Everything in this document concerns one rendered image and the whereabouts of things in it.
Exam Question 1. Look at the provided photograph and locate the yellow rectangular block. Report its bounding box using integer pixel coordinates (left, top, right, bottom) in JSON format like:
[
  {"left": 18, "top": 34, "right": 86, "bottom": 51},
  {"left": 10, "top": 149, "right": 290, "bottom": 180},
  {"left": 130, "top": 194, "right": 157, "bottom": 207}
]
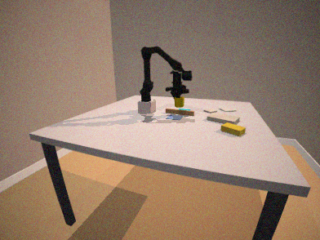
[{"left": 221, "top": 123, "right": 246, "bottom": 136}]

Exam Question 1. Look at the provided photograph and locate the tan flat bar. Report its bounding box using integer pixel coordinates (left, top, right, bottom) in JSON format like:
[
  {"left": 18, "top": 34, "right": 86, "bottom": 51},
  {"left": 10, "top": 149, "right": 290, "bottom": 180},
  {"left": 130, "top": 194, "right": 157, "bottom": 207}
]
[{"left": 166, "top": 109, "right": 194, "bottom": 116}]

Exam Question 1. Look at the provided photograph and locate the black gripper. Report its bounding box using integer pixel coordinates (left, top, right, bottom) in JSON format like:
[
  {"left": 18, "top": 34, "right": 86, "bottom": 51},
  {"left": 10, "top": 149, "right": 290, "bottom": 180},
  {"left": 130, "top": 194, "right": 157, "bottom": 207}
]
[{"left": 166, "top": 80, "right": 189, "bottom": 99}]

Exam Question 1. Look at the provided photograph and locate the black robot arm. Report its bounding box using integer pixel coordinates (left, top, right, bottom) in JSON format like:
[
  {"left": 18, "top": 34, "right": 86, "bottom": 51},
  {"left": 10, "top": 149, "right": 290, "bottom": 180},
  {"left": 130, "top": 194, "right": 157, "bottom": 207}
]
[{"left": 140, "top": 47, "right": 192, "bottom": 102}]

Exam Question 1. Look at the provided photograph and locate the beige flat block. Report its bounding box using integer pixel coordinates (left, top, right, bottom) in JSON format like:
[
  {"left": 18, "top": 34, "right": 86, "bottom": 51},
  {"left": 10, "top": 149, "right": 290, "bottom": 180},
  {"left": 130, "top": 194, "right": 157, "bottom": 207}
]
[{"left": 207, "top": 113, "right": 240, "bottom": 125}]

